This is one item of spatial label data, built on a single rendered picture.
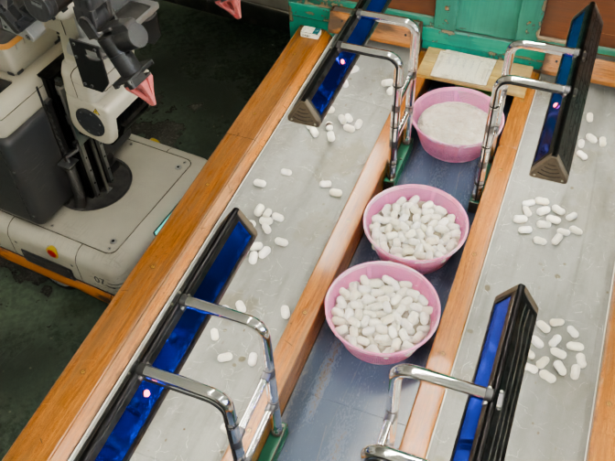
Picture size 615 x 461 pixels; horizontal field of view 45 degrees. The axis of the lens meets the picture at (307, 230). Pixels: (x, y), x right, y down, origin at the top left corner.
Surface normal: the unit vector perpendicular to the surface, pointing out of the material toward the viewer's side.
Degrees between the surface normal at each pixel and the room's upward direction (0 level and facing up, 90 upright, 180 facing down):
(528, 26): 90
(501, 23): 90
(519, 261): 0
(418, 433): 0
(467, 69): 0
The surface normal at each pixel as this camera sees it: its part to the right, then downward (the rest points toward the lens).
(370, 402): -0.04, -0.66
